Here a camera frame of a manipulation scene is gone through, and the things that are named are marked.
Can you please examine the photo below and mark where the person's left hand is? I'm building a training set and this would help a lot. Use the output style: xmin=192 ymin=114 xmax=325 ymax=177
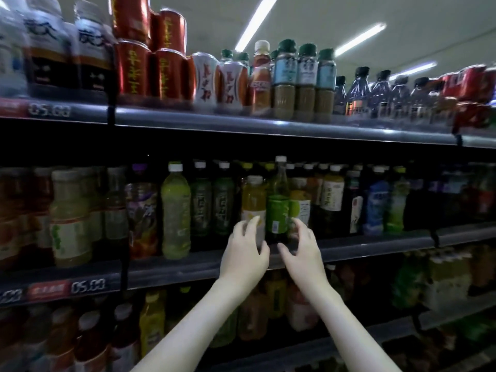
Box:
xmin=219 ymin=215 xmax=271 ymax=296

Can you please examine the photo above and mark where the person's right hand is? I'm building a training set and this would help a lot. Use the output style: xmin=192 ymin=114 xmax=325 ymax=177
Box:
xmin=276 ymin=216 xmax=334 ymax=300

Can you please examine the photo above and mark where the green drink bottle white cap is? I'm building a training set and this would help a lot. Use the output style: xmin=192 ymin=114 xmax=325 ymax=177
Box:
xmin=161 ymin=162 xmax=192 ymax=261

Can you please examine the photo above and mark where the blue label bottle white cap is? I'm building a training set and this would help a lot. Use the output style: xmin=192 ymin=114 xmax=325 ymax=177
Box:
xmin=363 ymin=166 xmax=391 ymax=236

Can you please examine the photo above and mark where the row of tea juice bottles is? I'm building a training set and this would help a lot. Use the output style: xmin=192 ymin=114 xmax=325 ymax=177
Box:
xmin=0 ymin=243 xmax=496 ymax=372

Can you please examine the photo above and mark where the pale yellow juice bottle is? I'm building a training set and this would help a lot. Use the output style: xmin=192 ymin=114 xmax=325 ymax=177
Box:
xmin=50 ymin=169 xmax=93 ymax=269

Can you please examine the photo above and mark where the black label coffee bottle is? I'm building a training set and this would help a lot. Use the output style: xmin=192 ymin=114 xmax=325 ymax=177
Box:
xmin=23 ymin=0 xmax=74 ymax=91
xmin=71 ymin=0 xmax=118 ymax=94

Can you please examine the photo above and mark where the row of clear water bottles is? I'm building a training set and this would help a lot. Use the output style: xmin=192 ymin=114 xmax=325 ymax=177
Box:
xmin=0 ymin=0 xmax=32 ymax=98

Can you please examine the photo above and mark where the person's right forearm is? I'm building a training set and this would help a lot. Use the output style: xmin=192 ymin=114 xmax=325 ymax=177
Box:
xmin=306 ymin=284 xmax=402 ymax=372

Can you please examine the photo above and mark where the person's left forearm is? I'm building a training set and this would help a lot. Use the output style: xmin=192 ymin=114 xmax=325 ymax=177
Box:
xmin=131 ymin=278 xmax=249 ymax=372

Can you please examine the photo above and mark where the green pictured price label strip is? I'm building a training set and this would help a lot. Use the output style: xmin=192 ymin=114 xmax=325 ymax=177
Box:
xmin=0 ymin=276 xmax=123 ymax=306

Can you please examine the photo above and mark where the stack of red drink cans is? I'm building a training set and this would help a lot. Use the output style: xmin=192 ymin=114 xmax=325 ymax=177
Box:
xmin=110 ymin=0 xmax=191 ymax=107

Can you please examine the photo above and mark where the stack of red printed cans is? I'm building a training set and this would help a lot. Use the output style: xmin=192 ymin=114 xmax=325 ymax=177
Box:
xmin=438 ymin=64 xmax=496 ymax=130

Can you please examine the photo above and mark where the red black price label strip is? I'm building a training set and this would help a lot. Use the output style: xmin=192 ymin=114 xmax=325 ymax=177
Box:
xmin=0 ymin=98 xmax=109 ymax=121

